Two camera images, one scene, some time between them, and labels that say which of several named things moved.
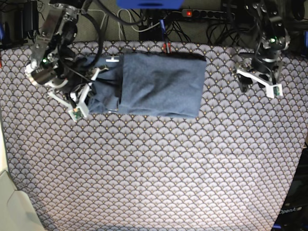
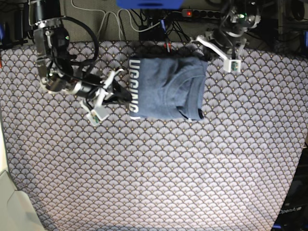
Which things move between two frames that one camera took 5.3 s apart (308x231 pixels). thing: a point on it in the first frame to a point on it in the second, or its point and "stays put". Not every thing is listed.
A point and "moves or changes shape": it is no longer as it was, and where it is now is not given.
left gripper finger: [59, 99] to [91, 112]
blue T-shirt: [162, 84] moves or changes shape
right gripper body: [263, 62] to [233, 36]
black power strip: [207, 14] stays put
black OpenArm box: [294, 216] stays put
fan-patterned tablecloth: [228, 169] stays put
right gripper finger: [255, 78] to [212, 47]
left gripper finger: [89, 85] to [109, 81]
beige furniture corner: [15, 214] stays put
